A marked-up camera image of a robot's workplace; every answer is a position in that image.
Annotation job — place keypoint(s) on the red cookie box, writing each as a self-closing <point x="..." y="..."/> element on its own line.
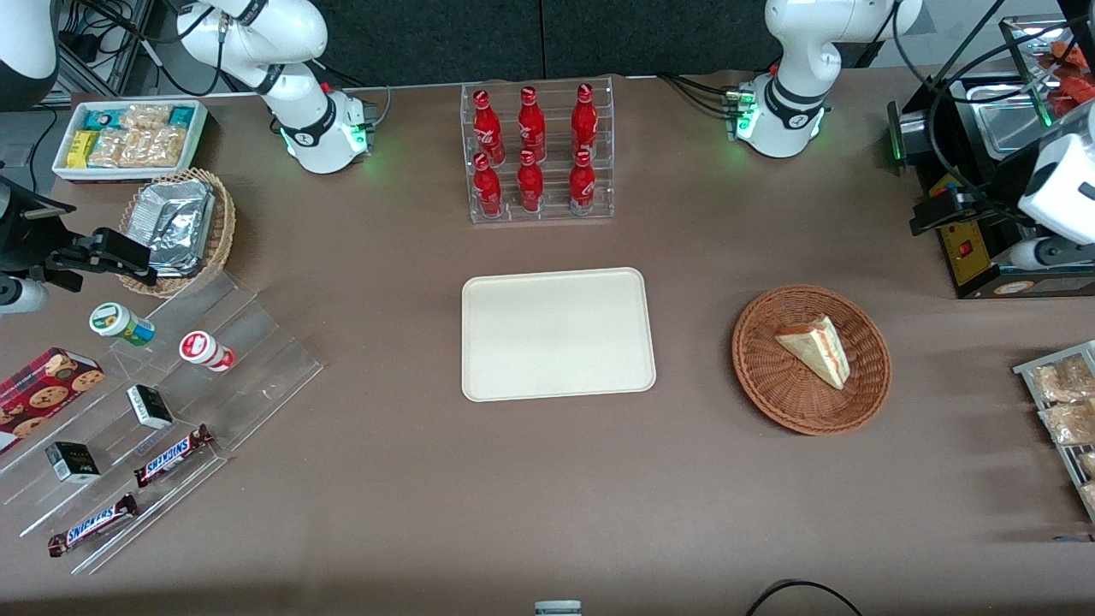
<point x="43" y="393"/>

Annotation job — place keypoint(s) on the red lid cup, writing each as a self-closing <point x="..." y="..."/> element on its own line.
<point x="201" y="349"/>

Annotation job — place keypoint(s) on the clear acrylic bottle rack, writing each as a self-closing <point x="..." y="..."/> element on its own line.
<point x="556" y="214"/>

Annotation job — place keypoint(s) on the triangle sandwich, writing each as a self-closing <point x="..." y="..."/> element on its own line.
<point x="817" y="346"/>

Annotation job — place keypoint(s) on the clear bag of crackers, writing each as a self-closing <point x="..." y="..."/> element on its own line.
<point x="145" y="116"/>
<point x="137" y="147"/>

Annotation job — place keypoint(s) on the cream plastic tray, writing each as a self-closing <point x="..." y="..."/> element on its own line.
<point x="556" y="334"/>

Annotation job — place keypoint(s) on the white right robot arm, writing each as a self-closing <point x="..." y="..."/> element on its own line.
<point x="299" y="34"/>

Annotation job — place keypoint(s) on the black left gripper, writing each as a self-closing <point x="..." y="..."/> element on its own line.
<point x="984" y="202"/>

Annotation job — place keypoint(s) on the white snack bin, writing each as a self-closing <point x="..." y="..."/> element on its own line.
<point x="64" y="171"/>

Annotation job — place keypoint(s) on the Snickers bar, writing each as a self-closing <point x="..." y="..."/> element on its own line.
<point x="171" y="456"/>
<point x="92" y="524"/>

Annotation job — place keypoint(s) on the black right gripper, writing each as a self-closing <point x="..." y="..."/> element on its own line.
<point x="24" y="242"/>

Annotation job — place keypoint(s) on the black food warmer machine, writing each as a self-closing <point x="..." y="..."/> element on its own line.
<point x="975" y="257"/>

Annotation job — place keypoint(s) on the tray of packaged snacks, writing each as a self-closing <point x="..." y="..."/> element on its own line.
<point x="1026" y="370"/>

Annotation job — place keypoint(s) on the small grey device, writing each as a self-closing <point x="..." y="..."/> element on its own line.
<point x="558" y="608"/>

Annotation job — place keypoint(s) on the small black box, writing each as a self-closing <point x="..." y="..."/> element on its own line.
<point x="150" y="406"/>
<point x="73" y="462"/>

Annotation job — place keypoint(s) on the green lid cup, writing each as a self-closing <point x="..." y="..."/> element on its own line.
<point x="115" y="321"/>

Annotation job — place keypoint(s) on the light wicker basket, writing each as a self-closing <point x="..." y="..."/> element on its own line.
<point x="221" y="231"/>

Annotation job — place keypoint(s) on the silver foil package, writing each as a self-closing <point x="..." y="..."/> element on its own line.
<point x="171" y="214"/>

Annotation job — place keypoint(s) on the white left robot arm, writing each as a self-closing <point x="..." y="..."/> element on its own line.
<point x="796" y="51"/>

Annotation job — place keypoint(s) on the clear bag of snacks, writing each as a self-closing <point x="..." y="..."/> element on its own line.
<point x="1089" y="496"/>
<point x="1065" y="381"/>
<point x="1069" y="423"/>
<point x="1088" y="464"/>

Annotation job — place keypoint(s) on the teal snack packet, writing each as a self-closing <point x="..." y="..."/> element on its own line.
<point x="101" y="118"/>
<point x="180" y="116"/>

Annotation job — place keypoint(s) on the clear acrylic stepped display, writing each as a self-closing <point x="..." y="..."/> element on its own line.
<point x="257" y="342"/>

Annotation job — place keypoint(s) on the red cola bottle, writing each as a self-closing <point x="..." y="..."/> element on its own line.
<point x="531" y="124"/>
<point x="583" y="186"/>
<point x="584" y="120"/>
<point x="488" y="190"/>
<point x="530" y="186"/>
<point x="488" y="128"/>

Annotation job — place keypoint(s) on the brown round wicker basket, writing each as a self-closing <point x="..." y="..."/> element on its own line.
<point x="787" y="398"/>

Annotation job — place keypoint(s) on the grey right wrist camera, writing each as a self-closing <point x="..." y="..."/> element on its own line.
<point x="21" y="297"/>

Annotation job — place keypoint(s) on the yellow snack packet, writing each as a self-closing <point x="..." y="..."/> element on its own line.
<point x="80" y="150"/>

